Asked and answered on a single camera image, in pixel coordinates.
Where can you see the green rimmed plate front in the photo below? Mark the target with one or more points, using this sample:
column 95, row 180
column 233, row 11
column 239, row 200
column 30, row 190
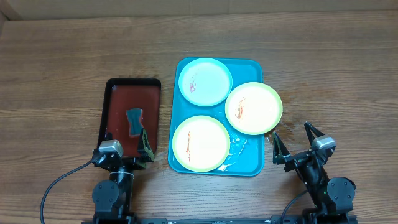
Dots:
column 201, row 143

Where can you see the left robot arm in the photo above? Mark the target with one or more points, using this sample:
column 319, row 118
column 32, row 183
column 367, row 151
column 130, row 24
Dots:
column 112, row 197

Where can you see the light blue plate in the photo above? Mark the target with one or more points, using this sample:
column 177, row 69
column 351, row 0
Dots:
column 205, row 82

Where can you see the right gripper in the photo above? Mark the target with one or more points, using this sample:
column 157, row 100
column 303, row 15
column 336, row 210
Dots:
column 300, row 158

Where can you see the black tray with red liquid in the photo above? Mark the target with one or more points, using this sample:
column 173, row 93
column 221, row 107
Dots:
column 122, row 94

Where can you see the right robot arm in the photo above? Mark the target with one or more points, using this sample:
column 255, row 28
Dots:
column 332, row 198

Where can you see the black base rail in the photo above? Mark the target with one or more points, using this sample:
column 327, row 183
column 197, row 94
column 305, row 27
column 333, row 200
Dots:
column 217, row 221

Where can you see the green rimmed plate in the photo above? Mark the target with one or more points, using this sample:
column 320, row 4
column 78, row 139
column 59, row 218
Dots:
column 201, row 143
column 253, row 108

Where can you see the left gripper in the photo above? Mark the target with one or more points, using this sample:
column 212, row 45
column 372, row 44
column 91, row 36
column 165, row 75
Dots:
column 142, row 149

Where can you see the green and orange sponge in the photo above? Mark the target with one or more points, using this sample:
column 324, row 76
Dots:
column 135, row 117

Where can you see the teal plastic tray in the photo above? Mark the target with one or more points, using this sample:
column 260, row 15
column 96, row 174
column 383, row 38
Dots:
column 246, row 154

